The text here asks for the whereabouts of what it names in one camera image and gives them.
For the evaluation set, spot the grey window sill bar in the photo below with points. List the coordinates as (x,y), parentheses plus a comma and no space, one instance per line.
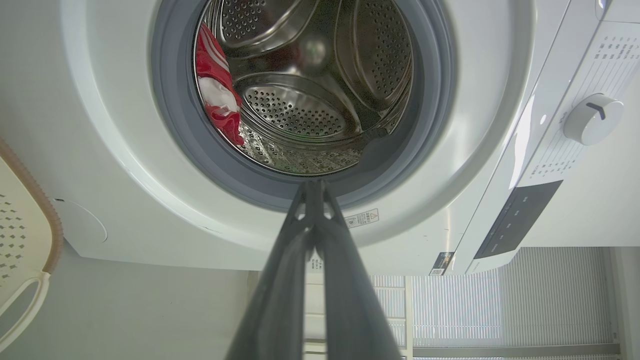
(515,350)

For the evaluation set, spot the white window blinds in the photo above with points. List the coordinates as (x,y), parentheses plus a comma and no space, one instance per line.
(500,305)

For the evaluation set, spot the red and white jersey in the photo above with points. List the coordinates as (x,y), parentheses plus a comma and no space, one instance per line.
(212,65)

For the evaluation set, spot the small warning triangle sticker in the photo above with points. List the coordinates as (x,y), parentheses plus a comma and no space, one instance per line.
(361,218)

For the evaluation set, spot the washing machine drum opening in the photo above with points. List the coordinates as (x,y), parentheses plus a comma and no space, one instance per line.
(310,100)

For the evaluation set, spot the cream plastic laundry basket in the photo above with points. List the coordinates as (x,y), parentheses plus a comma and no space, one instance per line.
(20,235)

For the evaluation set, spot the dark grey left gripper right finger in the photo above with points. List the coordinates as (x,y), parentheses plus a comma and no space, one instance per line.
(350,310)

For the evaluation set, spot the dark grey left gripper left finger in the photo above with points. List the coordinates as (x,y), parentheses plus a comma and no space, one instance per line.
(280,300)

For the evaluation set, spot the white front-load washing machine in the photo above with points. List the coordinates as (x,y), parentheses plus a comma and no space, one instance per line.
(125,150)

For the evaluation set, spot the dark grey control panel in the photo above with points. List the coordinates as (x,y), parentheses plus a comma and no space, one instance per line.
(517,220)

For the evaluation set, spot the grey rubber door gasket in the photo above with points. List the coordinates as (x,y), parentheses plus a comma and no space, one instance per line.
(175,100)

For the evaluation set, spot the dark QR code sticker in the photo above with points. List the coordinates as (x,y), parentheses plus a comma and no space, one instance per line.
(441,264)

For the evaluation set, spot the white round program knob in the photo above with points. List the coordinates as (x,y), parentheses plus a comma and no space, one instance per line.
(592,120)

